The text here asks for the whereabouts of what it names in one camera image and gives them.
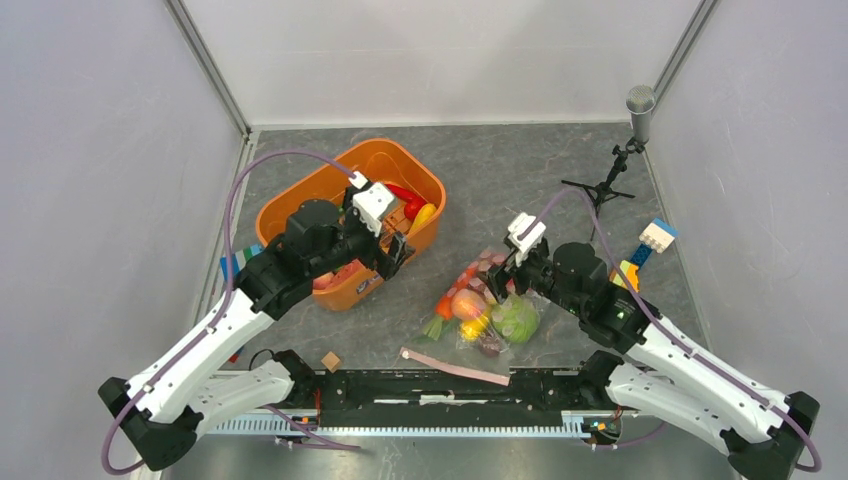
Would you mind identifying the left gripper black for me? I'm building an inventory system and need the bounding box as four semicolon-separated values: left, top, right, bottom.
309;186;414;278

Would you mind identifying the microphone on tripod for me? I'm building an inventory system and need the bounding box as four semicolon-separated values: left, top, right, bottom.
561;85;657;216

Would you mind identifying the small wooden cube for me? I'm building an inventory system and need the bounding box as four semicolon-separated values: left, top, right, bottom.
321;351;342;373

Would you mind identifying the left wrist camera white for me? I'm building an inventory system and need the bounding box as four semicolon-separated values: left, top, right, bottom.
349;171;399;238

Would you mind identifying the yellow chili pepper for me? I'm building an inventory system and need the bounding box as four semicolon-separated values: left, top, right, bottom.
409;203;438;234

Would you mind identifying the yellow mango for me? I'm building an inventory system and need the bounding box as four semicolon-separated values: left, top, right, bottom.
459;315;490;342

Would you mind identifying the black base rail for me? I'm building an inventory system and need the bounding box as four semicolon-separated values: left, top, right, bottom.
274;368;619;429

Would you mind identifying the white blue toy block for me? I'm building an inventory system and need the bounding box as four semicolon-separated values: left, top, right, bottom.
639;218;678;254

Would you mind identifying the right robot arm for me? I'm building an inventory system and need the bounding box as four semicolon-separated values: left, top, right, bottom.
485;243;823;479

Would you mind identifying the red chili pepper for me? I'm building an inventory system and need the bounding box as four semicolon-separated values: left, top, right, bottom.
386;183;426;206

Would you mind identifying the orange plastic tub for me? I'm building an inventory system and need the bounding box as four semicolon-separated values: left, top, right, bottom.
255;138;447;311

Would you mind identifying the orange carrot green top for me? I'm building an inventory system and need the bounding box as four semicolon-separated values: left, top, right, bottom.
423;288;457;340

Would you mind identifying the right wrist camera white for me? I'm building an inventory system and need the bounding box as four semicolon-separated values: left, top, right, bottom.
505;212;546;267

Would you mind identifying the red cherry bunch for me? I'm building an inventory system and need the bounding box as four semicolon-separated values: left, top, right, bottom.
452;248;506;292

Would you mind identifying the blue green white block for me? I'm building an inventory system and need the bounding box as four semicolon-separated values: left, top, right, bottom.
219;244;263;282

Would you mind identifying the watermelon slice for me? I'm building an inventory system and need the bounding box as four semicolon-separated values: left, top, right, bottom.
313;260;364;291

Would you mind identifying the clear zip top bag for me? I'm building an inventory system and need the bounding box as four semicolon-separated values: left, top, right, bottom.
399;249;548;386

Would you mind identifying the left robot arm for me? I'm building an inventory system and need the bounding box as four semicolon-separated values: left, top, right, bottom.
98;194;414;471

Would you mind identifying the orange yellow toy block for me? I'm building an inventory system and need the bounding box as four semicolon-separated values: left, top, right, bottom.
619;244;653;292

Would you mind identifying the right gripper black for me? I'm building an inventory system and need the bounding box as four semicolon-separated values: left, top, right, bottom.
475;239;585;317

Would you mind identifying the green round fruit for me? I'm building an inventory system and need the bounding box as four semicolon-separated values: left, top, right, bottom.
491;294;540;344

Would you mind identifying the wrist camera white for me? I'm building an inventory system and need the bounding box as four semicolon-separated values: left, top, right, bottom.
505;212;546;267
349;171;399;238

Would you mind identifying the dark purple plum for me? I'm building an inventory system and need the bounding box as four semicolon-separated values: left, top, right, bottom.
476;333;508;358

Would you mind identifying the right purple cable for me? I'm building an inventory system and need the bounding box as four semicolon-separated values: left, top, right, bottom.
527;186;824;474

